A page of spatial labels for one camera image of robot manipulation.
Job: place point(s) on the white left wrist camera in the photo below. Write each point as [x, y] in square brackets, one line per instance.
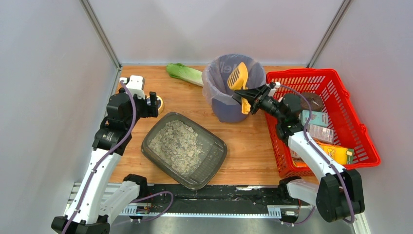
[135, 84]

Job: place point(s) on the teal small box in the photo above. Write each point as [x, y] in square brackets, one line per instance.
[316, 118]

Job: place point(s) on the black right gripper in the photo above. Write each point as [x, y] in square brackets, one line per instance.
[259, 98]

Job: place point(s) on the brown round disc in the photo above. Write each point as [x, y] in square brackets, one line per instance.
[315, 101]

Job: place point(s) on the green napa cabbage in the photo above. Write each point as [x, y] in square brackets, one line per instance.
[188, 74]

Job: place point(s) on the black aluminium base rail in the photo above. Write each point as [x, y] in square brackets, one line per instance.
[218, 196]

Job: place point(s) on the red plastic basket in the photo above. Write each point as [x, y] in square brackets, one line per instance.
[349, 132]

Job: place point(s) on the yellow litter scoop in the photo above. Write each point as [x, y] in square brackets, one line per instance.
[238, 78]

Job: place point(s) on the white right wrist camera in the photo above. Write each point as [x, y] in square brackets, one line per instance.
[274, 86]

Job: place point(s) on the grey pink packet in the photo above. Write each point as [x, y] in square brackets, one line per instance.
[321, 134]

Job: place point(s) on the blue trash bin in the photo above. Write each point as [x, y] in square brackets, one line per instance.
[226, 109]

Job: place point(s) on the yellow orange sponge pack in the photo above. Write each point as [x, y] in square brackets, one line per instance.
[340, 154]

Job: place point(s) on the translucent bin liner bag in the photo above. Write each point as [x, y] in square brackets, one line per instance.
[216, 74]

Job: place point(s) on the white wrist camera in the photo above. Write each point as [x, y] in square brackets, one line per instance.
[135, 84]
[274, 86]

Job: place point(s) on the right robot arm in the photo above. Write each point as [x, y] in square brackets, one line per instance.
[319, 161]

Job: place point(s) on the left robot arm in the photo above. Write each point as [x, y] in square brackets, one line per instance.
[100, 155]

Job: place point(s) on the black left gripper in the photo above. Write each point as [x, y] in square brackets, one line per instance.
[152, 105]

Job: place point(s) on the yellow round sponge tin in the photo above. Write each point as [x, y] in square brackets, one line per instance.
[160, 105]

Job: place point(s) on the grey transparent litter box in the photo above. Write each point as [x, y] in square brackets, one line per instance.
[184, 150]

